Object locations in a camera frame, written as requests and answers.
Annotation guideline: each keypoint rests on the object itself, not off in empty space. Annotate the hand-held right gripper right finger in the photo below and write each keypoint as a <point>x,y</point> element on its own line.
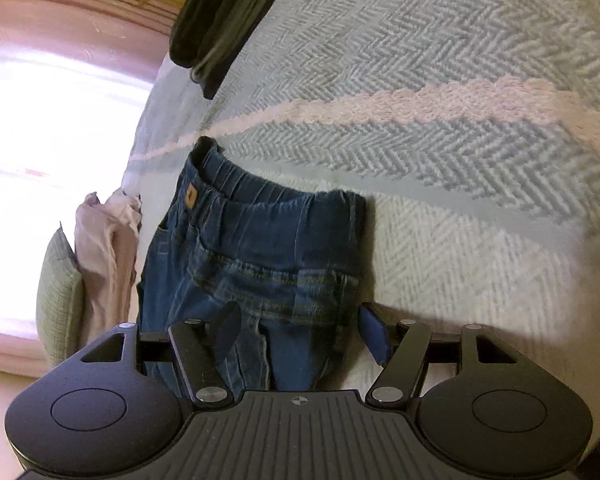
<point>375,335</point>

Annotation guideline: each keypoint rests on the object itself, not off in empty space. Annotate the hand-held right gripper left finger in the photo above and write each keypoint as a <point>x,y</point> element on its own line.
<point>226,340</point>

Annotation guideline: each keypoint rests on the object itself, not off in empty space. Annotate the blue denim pants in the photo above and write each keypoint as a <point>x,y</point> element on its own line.
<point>260,240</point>

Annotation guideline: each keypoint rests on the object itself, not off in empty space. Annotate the pale pink cloth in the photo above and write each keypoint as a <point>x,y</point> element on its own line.
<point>107,270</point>

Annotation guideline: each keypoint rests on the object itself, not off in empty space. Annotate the green cushion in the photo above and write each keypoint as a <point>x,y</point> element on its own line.
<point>60,300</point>

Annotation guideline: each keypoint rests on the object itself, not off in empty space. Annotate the grey-green folded garment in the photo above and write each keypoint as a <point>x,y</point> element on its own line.
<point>225,35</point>

